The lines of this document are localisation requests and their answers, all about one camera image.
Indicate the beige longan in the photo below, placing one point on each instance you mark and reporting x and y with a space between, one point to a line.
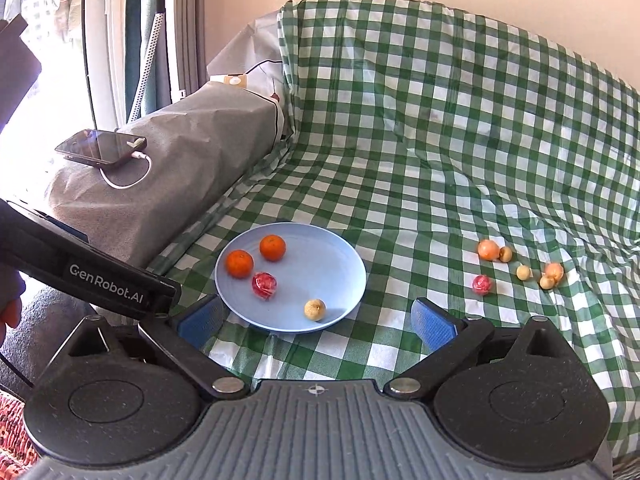
315 309
523 272
545 282
506 254

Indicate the blue plate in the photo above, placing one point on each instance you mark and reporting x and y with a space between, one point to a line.
310 265

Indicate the dark teal curtain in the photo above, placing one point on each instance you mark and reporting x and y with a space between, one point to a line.
136 20

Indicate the red wrapped ball fruit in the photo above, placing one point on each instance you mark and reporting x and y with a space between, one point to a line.
482 284
264 285

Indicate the beige sticker tag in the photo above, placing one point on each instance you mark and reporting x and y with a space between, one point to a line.
231 80

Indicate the white window frame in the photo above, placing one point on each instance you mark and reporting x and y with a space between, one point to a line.
107 35

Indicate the red patterned rug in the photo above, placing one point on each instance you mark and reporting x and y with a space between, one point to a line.
12 430

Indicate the person's left hand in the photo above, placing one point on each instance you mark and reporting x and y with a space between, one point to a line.
7 322

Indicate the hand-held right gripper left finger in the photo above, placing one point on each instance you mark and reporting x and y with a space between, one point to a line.
200 321

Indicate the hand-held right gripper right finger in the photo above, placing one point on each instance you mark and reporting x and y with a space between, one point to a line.
434 327

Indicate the peach coloured round fruit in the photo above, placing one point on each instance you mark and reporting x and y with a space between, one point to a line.
488 249
555 270

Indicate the grey cloth covered box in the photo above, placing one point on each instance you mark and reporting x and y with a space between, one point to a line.
200 150

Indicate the green checked tablecloth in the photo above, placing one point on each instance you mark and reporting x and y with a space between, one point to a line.
425 160

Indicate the white perforated pole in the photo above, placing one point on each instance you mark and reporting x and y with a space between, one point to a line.
149 45

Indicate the black smartphone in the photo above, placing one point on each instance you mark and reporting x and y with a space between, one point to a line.
97 146

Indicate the dark panel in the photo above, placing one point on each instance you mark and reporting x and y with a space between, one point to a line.
15 70

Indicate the grey cushion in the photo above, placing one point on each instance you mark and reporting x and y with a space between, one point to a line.
45 317

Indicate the orange tangerine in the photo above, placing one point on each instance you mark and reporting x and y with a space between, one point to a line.
240 263
272 247

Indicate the white printed cover sheet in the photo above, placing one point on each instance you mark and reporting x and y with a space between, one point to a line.
260 45

